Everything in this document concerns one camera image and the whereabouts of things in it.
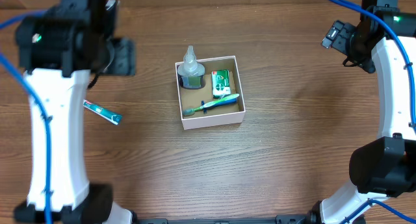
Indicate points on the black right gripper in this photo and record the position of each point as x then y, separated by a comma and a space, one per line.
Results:
340, 36

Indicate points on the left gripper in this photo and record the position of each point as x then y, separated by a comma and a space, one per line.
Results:
123, 57

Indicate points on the toothpaste tube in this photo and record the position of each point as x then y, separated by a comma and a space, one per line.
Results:
110, 116

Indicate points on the clear pump soap bottle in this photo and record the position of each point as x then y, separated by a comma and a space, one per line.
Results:
191, 72

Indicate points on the green white toothbrush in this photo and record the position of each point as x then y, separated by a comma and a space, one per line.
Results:
191, 111

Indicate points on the green soap bar pack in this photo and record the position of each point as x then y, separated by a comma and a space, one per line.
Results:
220, 83

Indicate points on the blue disposable razor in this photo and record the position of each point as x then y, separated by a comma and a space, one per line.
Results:
228, 102

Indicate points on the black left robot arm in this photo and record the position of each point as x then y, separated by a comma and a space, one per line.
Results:
63, 51

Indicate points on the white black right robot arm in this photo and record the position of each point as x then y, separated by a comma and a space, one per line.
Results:
383, 42

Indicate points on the pink cardboard box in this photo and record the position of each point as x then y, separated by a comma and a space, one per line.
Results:
222, 115

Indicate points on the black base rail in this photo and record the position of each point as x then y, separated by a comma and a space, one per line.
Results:
279, 219

